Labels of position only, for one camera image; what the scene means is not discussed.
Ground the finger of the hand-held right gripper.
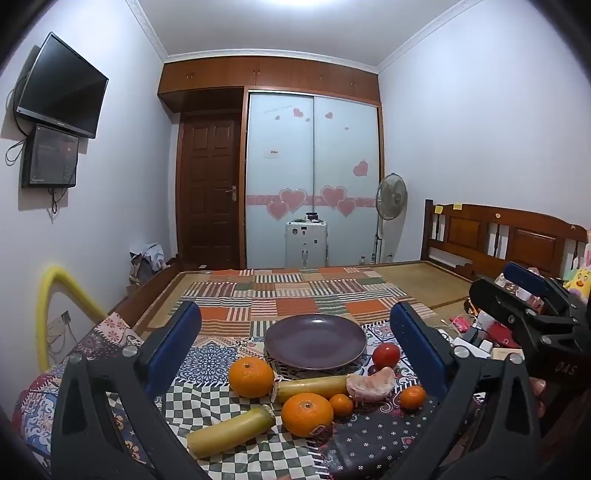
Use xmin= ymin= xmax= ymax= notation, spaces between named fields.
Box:
xmin=469 ymin=278 xmax=579 ymax=348
xmin=503 ymin=261 xmax=584 ymax=315

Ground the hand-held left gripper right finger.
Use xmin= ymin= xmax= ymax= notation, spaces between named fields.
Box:
xmin=389 ymin=301 xmax=544 ymax=480

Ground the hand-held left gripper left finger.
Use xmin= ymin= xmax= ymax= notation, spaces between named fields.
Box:
xmin=50 ymin=300 xmax=213 ymax=480

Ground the red tomato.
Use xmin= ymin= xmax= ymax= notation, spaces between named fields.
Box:
xmin=372 ymin=343 xmax=402 ymax=370

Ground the small tangerine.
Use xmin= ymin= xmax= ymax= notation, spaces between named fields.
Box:
xmin=329 ymin=393 xmax=355 ymax=416
xmin=399 ymin=384 xmax=427 ymax=411

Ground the peeled pomelo segment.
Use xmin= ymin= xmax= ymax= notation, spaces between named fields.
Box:
xmin=346 ymin=367 xmax=397 ymax=402

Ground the large orange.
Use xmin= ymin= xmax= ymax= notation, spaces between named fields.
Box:
xmin=228 ymin=356 xmax=276 ymax=400
xmin=281 ymin=392 xmax=335 ymax=439

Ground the yellow banana piece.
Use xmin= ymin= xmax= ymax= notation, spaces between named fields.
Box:
xmin=186 ymin=405 xmax=277 ymax=459
xmin=272 ymin=375 xmax=350 ymax=404

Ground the dark purple plate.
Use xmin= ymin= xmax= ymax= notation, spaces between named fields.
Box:
xmin=264 ymin=314 xmax=368 ymax=371

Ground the person's right hand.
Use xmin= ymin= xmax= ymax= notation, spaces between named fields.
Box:
xmin=530 ymin=376 xmax=548 ymax=418

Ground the red packet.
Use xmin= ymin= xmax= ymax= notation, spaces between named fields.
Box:
xmin=488 ymin=322 xmax=520 ymax=348

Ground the multi-pattern printed quilt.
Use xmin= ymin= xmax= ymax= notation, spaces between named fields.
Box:
xmin=11 ymin=311 xmax=486 ymax=480

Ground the wooden bed headboard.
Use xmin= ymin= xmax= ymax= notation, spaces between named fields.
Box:
xmin=420 ymin=199 xmax=591 ymax=283

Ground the white charger block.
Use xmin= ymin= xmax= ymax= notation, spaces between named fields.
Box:
xmin=450 ymin=325 xmax=492 ymax=358

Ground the yellow plush toy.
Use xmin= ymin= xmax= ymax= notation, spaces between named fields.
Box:
xmin=563 ymin=244 xmax=591 ymax=302

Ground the woven straw mat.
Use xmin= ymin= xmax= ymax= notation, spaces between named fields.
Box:
xmin=139 ymin=260 xmax=474 ymax=334

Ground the pile of clothes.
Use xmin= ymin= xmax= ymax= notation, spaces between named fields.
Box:
xmin=129 ymin=241 xmax=167 ymax=283

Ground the striped patchwork blanket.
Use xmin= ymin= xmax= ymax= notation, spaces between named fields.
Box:
xmin=178 ymin=268 xmax=437 ymax=340

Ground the yellow foam tube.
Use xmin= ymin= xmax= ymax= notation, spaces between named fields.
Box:
xmin=37 ymin=264 xmax=110 ymax=373

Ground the standing electric fan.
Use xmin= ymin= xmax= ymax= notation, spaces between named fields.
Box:
xmin=371 ymin=172 xmax=409 ymax=265

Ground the white metal box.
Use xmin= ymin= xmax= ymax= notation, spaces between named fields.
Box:
xmin=284 ymin=219 xmax=329 ymax=269

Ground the brown wooden door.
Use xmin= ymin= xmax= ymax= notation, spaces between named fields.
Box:
xmin=177 ymin=114 xmax=243 ymax=271

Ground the heart-decorated sliding wardrobe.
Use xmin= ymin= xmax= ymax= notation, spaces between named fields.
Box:
xmin=244 ymin=89 xmax=384 ymax=269

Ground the brown overhead cabinet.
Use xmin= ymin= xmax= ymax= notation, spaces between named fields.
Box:
xmin=157 ymin=56 xmax=382 ymax=112

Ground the white wall socket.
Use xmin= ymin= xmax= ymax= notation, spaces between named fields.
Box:
xmin=45 ymin=310 xmax=73 ymax=338

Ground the small black wall monitor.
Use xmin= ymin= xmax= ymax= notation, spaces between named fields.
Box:
xmin=21 ymin=124 xmax=79 ymax=189

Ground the black television cable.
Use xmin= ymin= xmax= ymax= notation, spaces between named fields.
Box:
xmin=5 ymin=78 xmax=29 ymax=165

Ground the wall-mounted black television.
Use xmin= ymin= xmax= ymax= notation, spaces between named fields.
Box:
xmin=16 ymin=32 xmax=110 ymax=140

